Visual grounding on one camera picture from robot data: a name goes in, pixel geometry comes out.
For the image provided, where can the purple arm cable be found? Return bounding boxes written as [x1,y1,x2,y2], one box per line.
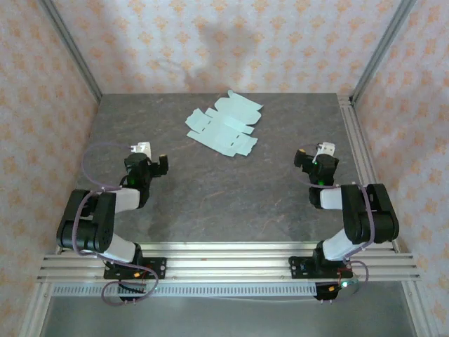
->
[72,142,158,307]
[292,143,375,305]

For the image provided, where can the grey metal lower panel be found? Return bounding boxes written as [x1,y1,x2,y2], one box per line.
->
[41,296,418,337]

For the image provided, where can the mint green paper box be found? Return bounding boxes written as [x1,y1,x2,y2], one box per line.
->
[185,89,264,158]

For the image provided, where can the narrow aluminium base rail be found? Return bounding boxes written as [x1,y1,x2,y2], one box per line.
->
[55,241,400,254]

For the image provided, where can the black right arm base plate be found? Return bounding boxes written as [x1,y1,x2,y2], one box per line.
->
[288,256,353,281]

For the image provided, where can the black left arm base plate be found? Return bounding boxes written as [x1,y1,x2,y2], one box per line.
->
[103,257,168,281]

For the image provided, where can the grey slotted cable duct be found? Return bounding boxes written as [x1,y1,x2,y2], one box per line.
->
[51,283,319,298]

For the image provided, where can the aluminium side rail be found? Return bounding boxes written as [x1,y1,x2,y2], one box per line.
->
[337,95,401,252]

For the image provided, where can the aluminium corner post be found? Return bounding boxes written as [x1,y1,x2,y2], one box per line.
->
[36,0,103,105]
[349,0,418,105]

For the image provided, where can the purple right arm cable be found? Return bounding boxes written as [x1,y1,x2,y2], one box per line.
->
[292,143,375,305]

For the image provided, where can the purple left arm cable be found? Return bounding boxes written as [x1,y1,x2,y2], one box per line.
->
[72,142,158,307]

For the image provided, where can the wide aluminium base rail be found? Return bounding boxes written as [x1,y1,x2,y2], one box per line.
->
[36,254,422,282]

